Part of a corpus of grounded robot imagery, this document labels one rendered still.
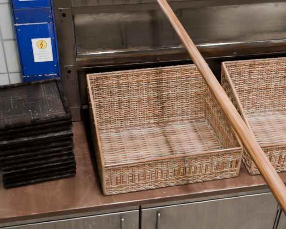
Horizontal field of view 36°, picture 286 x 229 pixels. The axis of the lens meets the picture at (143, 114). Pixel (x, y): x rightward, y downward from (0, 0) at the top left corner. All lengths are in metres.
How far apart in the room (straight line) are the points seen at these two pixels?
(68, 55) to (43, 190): 0.57
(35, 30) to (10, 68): 0.22
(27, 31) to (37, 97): 0.27
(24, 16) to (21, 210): 0.74
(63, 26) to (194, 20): 0.56
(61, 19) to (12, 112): 0.44
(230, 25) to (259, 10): 0.15
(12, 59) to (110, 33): 0.42
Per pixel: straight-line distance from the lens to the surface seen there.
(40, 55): 1.90
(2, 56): 1.94
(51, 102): 1.73
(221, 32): 2.02
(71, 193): 1.76
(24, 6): 1.81
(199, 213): 1.86
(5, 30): 1.89
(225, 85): 2.05
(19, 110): 1.71
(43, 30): 1.85
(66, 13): 1.85
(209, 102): 2.05
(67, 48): 1.92
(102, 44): 1.91
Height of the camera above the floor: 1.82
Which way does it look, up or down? 35 degrees down
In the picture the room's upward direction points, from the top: 1 degrees clockwise
